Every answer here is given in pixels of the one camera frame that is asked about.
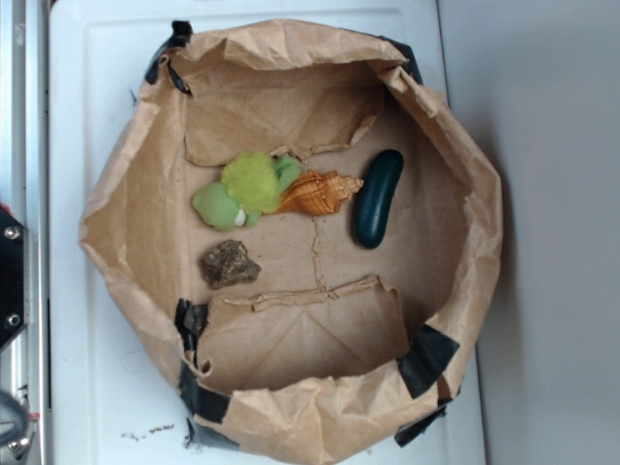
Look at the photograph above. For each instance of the orange spiral sea shell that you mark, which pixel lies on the orange spiral sea shell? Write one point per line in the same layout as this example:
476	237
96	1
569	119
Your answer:
318	194

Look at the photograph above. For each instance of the brown rough rock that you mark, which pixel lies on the brown rough rock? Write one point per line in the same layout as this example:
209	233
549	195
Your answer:
228	264

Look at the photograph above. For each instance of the black metal bracket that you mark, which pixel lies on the black metal bracket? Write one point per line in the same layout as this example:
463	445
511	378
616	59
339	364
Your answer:
12	278

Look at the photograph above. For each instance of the green plush toy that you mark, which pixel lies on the green plush toy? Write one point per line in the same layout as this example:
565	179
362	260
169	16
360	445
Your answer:
249	187

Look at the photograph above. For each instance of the dark green toy cucumber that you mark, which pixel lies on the dark green toy cucumber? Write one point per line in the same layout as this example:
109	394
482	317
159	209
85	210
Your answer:
373	202

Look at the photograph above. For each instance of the brown paper bag tray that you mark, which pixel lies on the brown paper bag tray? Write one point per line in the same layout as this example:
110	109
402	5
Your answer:
288	366

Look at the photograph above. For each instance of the aluminium frame rail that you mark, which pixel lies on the aluminium frame rail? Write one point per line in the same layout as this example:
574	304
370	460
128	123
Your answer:
25	414

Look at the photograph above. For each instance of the white plastic tray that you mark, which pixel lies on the white plastic tray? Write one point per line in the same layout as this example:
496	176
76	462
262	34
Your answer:
110	404

